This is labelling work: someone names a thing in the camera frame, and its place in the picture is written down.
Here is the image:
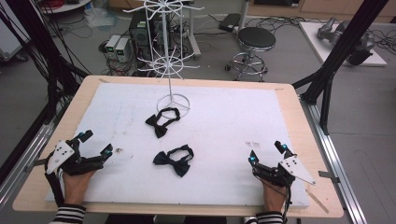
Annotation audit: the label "aluminium rail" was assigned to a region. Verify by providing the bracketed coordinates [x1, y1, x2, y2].
[299, 95, 369, 224]
[0, 119, 62, 204]

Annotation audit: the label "person's right hand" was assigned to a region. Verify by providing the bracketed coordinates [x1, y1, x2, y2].
[262, 179, 290, 215]

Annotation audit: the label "white power supply unit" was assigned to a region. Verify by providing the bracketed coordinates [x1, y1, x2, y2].
[105, 34, 121, 60]
[114, 37, 132, 63]

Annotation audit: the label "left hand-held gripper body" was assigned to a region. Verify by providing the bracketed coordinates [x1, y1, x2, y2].
[45, 137, 106, 176]

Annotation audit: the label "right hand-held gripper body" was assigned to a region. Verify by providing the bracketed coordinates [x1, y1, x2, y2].
[251, 154, 318, 189]

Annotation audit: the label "black flat box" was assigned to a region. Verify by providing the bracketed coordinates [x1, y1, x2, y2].
[218, 12, 242, 33]

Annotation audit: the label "right hand-held gripper cable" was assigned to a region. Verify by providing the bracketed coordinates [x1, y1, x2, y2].
[253, 174, 294, 224]

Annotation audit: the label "grey metal desk leg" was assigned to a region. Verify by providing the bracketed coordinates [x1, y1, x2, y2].
[186, 0, 203, 61]

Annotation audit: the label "white floor board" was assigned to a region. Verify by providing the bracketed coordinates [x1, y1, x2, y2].
[298, 21, 389, 67]

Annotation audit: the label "grey metal clamp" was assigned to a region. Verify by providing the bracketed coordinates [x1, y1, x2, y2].
[23, 157, 50, 173]
[318, 170, 341, 185]

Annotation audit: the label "round white table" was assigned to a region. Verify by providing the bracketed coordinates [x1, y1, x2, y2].
[37, 0, 93, 15]

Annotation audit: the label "grey metal post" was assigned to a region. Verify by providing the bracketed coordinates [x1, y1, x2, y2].
[237, 0, 251, 33]

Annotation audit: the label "white wire display rack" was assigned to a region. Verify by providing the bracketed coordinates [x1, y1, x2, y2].
[122, 0, 205, 119]

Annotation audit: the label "clear plastic bag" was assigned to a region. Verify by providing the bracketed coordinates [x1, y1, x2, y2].
[83, 7, 120, 30]

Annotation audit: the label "black bow tie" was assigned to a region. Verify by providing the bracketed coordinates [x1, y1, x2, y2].
[152, 144, 195, 178]
[145, 106, 182, 139]

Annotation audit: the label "white foam mat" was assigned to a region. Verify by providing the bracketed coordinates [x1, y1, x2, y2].
[44, 81, 311, 208]

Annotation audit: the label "person's left hand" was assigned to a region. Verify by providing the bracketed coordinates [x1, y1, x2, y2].
[61, 169, 96, 207]

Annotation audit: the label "thin wooden stick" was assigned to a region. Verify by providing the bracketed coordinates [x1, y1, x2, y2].
[304, 188, 330, 215]

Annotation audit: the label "black round stool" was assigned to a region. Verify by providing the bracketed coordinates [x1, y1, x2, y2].
[224, 26, 277, 83]

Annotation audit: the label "black metal frame stand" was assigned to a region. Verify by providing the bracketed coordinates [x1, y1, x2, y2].
[0, 0, 92, 125]
[291, 0, 390, 135]

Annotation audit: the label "black computer tower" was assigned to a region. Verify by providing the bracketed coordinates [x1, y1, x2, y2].
[128, 11, 172, 63]

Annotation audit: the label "black floor cables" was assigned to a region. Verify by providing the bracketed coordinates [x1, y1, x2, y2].
[242, 14, 316, 35]

